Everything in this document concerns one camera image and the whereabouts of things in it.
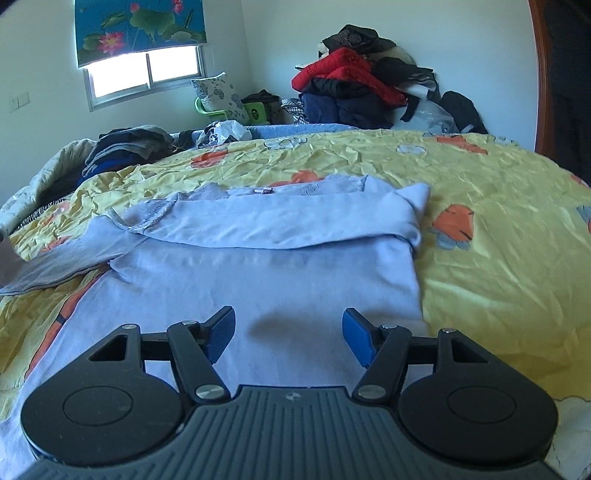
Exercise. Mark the navy blue jacket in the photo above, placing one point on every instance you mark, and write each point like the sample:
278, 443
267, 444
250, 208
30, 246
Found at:
341, 108

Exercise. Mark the pale blue plastic bag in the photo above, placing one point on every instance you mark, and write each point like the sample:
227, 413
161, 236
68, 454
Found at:
429, 117

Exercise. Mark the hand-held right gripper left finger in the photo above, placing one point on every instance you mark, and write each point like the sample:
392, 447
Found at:
220, 334

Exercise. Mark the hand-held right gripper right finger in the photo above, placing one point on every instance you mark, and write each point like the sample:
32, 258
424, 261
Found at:
356, 336

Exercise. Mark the lotus print window blind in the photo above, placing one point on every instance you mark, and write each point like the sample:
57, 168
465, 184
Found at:
138, 27

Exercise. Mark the floral print pillow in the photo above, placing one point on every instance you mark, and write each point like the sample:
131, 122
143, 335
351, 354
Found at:
219, 94

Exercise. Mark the black garment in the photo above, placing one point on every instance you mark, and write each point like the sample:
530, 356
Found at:
464, 113

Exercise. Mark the checked cloth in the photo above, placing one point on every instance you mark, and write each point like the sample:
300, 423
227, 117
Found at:
292, 110

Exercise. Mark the grey floral quilt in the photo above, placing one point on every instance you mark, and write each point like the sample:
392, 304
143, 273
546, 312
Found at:
51, 170

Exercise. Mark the green stool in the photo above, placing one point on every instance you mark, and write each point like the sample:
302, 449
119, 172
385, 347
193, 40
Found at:
256, 113

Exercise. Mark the black clothing heap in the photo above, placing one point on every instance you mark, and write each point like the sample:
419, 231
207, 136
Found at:
388, 60

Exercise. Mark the yellow printed bedsheet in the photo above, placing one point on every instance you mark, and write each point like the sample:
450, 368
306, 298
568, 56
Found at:
485, 240

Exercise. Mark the light blue shirt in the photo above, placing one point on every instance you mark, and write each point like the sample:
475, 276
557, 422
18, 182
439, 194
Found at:
258, 277

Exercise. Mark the pile of dark folded clothes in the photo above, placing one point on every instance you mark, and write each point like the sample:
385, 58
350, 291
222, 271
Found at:
124, 145

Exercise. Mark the brown wooden door frame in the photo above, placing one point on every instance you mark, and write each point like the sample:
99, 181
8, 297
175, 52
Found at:
545, 78

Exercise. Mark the window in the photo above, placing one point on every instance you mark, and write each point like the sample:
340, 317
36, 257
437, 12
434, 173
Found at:
143, 74

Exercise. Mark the white wall switch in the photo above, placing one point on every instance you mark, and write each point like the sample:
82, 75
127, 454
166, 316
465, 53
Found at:
20, 101

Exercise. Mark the white crumpled plastic bag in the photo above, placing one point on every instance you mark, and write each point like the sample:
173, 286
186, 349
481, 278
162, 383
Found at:
228, 131

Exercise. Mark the blue blanket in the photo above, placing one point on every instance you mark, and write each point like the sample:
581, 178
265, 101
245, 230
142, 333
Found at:
286, 130

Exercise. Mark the green plastic chair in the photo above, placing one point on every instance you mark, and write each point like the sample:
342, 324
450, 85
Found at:
205, 110

